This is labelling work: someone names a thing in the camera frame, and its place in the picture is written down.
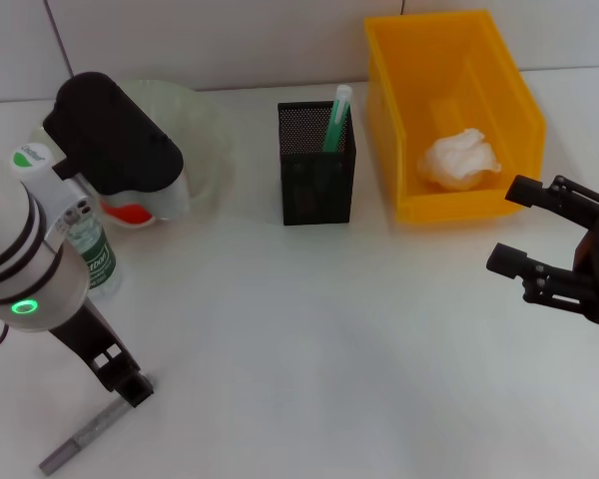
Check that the mint green pen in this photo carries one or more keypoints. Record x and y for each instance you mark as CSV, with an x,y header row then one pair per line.
x,y
335,125

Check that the green glass fruit plate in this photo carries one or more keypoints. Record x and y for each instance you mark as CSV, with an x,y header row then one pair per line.
x,y
209,130

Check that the grey marker pen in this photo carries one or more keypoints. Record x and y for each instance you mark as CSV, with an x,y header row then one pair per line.
x,y
80,439

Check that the black mesh pen holder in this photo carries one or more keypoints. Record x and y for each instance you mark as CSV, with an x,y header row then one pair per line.
x,y
314,199

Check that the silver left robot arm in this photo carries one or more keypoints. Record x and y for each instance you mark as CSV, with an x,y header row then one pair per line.
x,y
20,249

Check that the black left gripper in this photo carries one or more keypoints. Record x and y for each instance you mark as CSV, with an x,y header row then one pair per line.
x,y
90,339

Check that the clear green-label water bottle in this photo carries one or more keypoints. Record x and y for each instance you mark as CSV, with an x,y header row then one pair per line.
x,y
100,264

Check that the yellow plastic bin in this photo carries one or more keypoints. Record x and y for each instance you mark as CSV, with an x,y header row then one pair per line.
x,y
454,75

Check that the red-orange toy orange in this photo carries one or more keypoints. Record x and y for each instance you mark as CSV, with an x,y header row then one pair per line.
x,y
130,214

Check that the white paper ball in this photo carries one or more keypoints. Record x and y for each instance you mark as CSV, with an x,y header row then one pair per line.
x,y
456,157

